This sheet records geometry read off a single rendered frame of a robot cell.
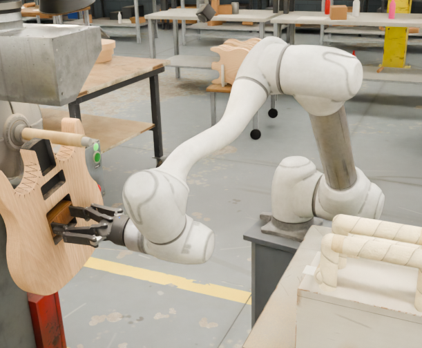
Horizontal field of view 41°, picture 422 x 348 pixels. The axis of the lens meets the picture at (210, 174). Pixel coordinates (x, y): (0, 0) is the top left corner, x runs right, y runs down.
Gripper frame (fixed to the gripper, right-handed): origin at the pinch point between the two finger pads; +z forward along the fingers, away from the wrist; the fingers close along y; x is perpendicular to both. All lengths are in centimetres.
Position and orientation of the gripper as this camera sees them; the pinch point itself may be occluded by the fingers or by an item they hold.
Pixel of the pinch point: (63, 219)
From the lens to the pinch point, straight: 150.2
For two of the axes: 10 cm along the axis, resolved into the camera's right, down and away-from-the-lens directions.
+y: 3.9, -5.1, 7.7
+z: -9.2, -1.2, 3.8
